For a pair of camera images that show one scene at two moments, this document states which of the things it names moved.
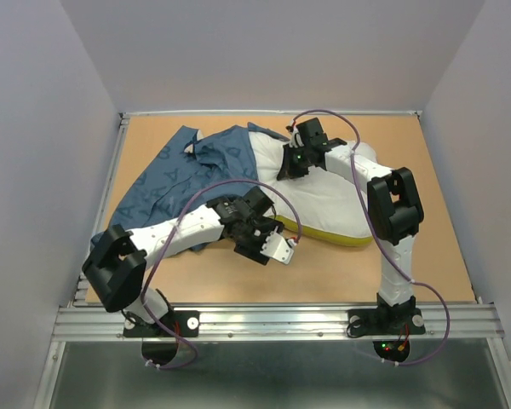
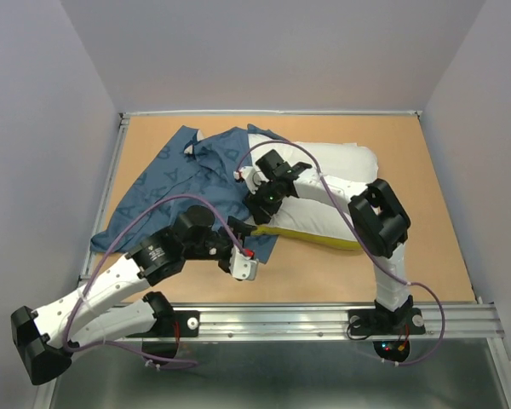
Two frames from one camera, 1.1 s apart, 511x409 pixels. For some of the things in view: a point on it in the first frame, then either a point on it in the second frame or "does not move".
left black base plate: x=186 y=323 does not move
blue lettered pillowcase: x=194 y=168 does not move
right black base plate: x=387 y=321 does not move
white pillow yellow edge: x=326 y=204 does not move
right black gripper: x=286 y=170 -> x=254 y=203
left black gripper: x=253 y=251 -> x=232 y=241
